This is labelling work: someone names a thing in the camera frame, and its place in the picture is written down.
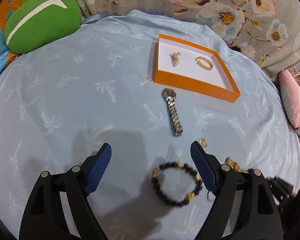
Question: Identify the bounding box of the silver metal wristwatch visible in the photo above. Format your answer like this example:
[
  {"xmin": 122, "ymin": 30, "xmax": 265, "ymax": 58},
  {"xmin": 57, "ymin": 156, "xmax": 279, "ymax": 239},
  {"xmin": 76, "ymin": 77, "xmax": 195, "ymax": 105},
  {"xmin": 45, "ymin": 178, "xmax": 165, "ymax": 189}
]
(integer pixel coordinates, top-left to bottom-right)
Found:
[{"xmin": 162, "ymin": 88, "xmax": 183, "ymax": 137}]

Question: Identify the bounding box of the orange shallow jewelry box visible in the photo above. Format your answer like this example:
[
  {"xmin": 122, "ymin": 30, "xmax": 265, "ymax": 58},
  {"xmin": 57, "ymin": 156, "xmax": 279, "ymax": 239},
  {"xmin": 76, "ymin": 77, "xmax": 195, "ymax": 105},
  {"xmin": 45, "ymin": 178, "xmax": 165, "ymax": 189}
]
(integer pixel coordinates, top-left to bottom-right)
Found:
[{"xmin": 153, "ymin": 34, "xmax": 241, "ymax": 102}]

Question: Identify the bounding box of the small gold earring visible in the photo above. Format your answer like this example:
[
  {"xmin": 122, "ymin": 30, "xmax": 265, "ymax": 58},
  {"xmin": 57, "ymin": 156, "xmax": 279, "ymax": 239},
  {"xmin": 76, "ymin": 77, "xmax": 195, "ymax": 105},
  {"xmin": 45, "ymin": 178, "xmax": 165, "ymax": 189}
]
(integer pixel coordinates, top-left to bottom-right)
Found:
[{"xmin": 198, "ymin": 138, "xmax": 207, "ymax": 148}]

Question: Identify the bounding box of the pink floral pillow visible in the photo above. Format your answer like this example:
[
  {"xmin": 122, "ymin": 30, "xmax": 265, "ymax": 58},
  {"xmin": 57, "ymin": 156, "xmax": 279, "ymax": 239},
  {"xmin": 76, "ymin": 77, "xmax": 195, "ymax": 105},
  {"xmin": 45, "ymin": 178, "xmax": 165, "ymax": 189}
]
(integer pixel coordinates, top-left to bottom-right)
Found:
[{"xmin": 277, "ymin": 69, "xmax": 300, "ymax": 139}]

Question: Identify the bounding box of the light blue palm-print cloth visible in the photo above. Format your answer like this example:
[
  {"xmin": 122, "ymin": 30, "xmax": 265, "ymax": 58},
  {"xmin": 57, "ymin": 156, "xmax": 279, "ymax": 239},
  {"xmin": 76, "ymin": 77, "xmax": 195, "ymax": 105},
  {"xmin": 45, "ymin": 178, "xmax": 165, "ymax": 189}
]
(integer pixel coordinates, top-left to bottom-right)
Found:
[{"xmin": 0, "ymin": 10, "xmax": 300, "ymax": 239}]

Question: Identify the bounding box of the gold pearl brooch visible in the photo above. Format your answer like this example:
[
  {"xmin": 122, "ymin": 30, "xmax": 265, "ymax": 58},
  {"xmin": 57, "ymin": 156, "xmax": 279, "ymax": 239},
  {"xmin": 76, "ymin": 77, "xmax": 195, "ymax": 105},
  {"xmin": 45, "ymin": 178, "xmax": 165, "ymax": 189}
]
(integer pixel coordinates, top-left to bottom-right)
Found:
[{"xmin": 170, "ymin": 51, "xmax": 181, "ymax": 67}]

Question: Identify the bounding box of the grey floral blanket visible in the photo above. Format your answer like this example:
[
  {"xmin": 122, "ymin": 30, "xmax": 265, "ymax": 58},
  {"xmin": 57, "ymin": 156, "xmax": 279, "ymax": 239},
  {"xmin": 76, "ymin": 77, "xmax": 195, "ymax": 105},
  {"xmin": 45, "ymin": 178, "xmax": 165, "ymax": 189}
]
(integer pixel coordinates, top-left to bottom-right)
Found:
[{"xmin": 76, "ymin": 0, "xmax": 300, "ymax": 85}]

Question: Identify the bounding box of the green plush pillow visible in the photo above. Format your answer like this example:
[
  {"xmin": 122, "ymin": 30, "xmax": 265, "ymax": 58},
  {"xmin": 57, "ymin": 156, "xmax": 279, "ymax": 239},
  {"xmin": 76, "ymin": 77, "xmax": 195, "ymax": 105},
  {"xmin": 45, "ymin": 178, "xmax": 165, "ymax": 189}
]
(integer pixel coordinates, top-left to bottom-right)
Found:
[{"xmin": 3, "ymin": 0, "xmax": 81, "ymax": 54}]

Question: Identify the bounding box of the black and gold bead bracelet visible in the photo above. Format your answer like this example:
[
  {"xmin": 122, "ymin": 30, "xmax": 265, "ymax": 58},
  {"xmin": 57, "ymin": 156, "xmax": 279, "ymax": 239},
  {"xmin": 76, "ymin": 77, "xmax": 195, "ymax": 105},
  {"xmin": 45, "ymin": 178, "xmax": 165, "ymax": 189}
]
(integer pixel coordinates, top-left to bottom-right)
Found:
[{"xmin": 150, "ymin": 161, "xmax": 203, "ymax": 208}]

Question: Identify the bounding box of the gold chain ring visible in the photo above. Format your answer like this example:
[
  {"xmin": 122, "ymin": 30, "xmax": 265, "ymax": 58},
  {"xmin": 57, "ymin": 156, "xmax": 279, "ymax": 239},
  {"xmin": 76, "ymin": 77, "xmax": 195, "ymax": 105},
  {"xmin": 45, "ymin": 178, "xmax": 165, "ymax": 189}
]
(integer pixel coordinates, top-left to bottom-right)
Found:
[{"xmin": 195, "ymin": 56, "xmax": 214, "ymax": 71}]

